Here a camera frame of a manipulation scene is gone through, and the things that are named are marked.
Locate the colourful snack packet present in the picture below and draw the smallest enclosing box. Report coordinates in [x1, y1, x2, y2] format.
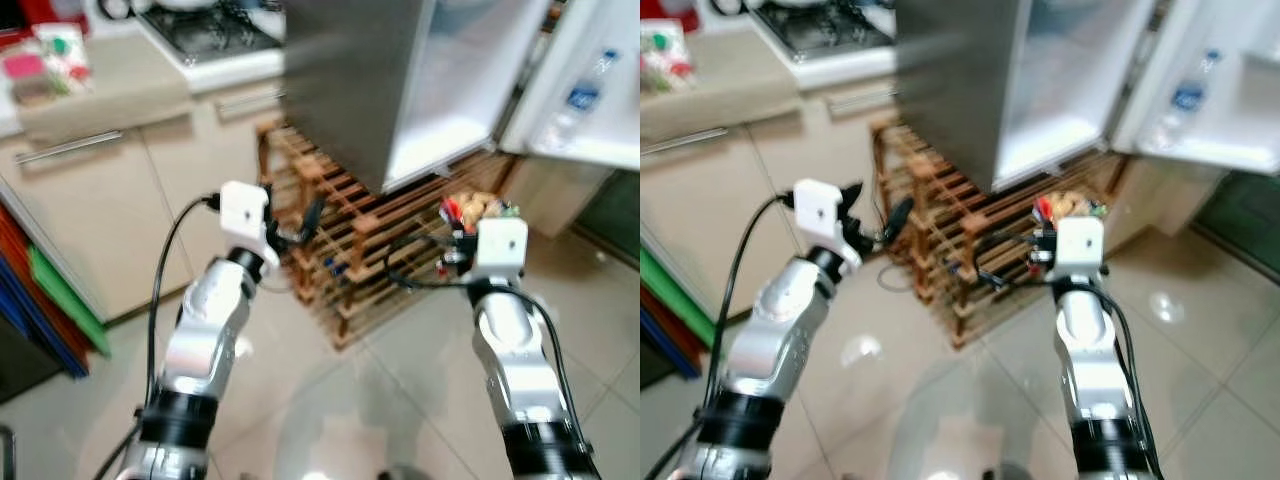
[1033, 190, 1107, 226]
[440, 191, 523, 229]

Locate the fridge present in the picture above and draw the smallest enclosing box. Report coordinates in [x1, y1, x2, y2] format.
[283, 0, 561, 195]
[893, 0, 1169, 195]

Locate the white fridge door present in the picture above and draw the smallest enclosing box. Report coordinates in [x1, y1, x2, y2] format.
[1110, 0, 1280, 177]
[495, 0, 641, 173]

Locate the wooden slatted rack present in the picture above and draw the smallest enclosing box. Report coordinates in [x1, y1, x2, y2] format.
[254, 118, 523, 353]
[868, 115, 1133, 351]

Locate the white side cabinet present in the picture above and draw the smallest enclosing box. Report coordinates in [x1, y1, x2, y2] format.
[500, 155, 617, 239]
[1110, 155, 1229, 236]

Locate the beige kitchen cabinet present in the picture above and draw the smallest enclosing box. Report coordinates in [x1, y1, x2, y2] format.
[0, 75, 301, 326]
[640, 75, 906, 351]

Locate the dark green floor mat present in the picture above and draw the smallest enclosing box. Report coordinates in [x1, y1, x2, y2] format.
[1190, 170, 1280, 263]
[575, 168, 641, 263]

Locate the small beige counter cloth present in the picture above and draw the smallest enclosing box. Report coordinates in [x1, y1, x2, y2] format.
[640, 35, 803, 143]
[14, 35, 193, 147]

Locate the green cutting board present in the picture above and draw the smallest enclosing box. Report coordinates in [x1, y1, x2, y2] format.
[27, 244, 113, 357]
[640, 245, 717, 349]

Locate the clear water bottle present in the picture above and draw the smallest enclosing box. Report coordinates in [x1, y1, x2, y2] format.
[545, 48, 623, 151]
[1152, 48, 1227, 151]

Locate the gas stove cooktop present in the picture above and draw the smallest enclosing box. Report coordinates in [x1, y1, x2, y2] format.
[745, 0, 898, 61]
[150, 0, 286, 59]

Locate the orange cutting board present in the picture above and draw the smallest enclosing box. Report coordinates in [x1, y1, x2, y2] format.
[640, 285, 703, 366]
[0, 200, 81, 366]

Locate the blue cutting board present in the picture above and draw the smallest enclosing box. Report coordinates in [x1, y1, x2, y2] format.
[640, 305, 701, 382]
[0, 285, 89, 380]

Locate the white green snack packet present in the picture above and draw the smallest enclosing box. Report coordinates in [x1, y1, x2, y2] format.
[34, 24, 93, 91]
[640, 20, 697, 93]

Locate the pink lidded container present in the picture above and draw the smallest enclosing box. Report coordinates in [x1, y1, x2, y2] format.
[0, 48, 53, 107]

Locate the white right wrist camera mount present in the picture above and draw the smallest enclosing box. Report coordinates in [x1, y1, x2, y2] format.
[468, 216, 529, 283]
[1051, 215, 1107, 285]

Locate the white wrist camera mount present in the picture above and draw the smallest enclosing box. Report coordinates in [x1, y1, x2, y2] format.
[217, 180, 283, 273]
[468, 216, 529, 283]
[1051, 215, 1107, 285]
[792, 177, 861, 273]

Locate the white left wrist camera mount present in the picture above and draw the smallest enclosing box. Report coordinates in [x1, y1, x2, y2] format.
[217, 180, 283, 273]
[792, 177, 861, 273]

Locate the silver cabinet handle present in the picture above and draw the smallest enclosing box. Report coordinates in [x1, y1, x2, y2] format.
[826, 85, 898, 115]
[14, 128, 113, 167]
[214, 86, 287, 117]
[640, 126, 729, 157]

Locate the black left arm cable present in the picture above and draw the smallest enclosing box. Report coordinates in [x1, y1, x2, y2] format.
[90, 193, 223, 480]
[645, 193, 798, 480]

